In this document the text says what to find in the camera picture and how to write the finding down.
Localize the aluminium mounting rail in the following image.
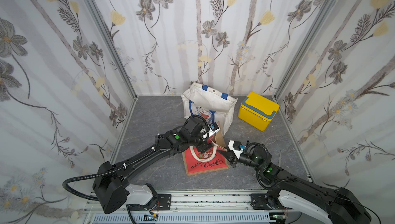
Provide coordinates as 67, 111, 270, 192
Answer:
81, 189, 343, 224

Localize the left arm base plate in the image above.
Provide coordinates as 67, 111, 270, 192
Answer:
154, 194, 172, 211

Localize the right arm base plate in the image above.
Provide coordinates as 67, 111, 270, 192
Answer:
250, 193, 287, 211

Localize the yellow cooler box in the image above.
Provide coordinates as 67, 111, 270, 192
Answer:
238, 92, 279, 131

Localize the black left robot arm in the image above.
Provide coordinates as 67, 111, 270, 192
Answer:
62, 115, 220, 214

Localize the red jute Christmas bag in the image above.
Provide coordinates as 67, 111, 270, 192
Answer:
182, 130, 230, 176

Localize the white Doraemon canvas bag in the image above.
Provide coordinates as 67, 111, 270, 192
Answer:
181, 83, 237, 135

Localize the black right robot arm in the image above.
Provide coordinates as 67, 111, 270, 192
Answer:
220, 140, 372, 224

